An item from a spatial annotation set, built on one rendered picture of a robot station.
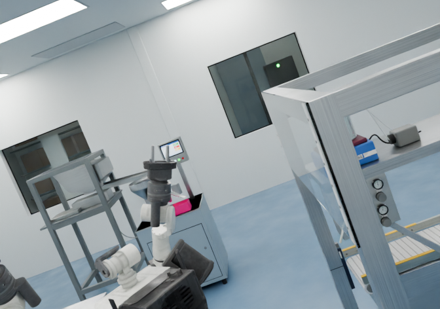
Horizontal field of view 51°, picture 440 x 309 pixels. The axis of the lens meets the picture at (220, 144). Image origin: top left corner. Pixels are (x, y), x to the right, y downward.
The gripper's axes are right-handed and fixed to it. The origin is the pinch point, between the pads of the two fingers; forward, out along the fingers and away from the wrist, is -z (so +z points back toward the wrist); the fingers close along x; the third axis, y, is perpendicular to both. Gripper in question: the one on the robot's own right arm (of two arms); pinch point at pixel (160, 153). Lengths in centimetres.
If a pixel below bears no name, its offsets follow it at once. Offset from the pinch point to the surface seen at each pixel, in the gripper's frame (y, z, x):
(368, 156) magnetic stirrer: -24, -2, -73
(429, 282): -34, 45, -98
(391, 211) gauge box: -31, 17, -80
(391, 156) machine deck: -29, -3, -80
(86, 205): 341, 116, 17
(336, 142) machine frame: -82, -16, -23
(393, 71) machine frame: -85, -31, -33
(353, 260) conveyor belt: -6, 46, -84
